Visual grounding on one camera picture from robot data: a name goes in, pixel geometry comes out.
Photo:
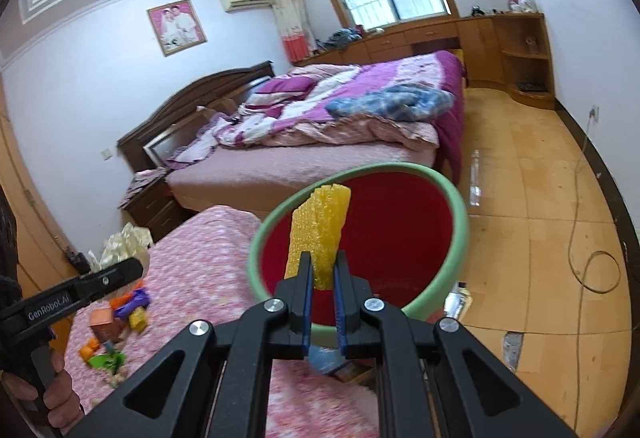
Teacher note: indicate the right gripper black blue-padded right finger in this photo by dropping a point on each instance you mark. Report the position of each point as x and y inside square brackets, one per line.
[433, 379]

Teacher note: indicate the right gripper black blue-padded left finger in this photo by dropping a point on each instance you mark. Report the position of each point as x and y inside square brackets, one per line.
[212, 381]

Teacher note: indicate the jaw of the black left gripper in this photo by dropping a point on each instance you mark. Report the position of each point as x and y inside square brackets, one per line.
[94, 286]

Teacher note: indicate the large yellow foam net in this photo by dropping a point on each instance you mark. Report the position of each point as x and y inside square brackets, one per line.
[316, 228]

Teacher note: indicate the person's left hand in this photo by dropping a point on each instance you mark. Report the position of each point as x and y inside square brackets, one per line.
[61, 400]

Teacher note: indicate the orange cardboard box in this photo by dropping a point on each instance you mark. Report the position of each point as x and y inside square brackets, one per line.
[105, 326]

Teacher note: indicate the wooden wardrobe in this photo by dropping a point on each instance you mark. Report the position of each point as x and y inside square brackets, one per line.
[41, 244]

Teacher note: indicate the purple plastic wrapper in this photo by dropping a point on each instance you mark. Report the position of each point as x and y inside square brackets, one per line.
[140, 299]

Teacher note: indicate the small orange peel piece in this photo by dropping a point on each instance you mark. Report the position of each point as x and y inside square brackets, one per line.
[90, 349]

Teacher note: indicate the small yellow foam net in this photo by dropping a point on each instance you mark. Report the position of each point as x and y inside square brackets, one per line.
[138, 320]

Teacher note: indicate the green snack wrapper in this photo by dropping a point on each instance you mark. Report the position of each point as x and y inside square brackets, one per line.
[111, 362]

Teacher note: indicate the dark wooden nightstand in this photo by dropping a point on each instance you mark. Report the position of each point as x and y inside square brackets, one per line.
[149, 202]

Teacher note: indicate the red bucket green rim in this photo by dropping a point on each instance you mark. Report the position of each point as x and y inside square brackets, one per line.
[406, 233]

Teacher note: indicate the wooden bed with headboard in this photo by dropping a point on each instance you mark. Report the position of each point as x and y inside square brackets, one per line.
[259, 178]

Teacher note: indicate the purple white quilt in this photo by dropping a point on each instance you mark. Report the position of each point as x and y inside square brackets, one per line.
[290, 110]

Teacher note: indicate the framed wedding photo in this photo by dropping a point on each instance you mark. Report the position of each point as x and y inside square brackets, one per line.
[176, 27]

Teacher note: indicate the blue plaid clothing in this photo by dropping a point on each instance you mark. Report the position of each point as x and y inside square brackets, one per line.
[406, 102]

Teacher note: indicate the wooden corner shelf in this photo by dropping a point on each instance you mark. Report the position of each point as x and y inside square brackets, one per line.
[526, 59]

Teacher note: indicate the floral red curtain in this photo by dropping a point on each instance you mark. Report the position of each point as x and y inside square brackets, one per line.
[294, 29]

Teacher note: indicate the wooden desk cabinet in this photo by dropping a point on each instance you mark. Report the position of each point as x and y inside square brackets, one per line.
[474, 36]

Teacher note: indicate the clothes pile on desk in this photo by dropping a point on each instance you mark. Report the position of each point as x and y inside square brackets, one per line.
[340, 39]

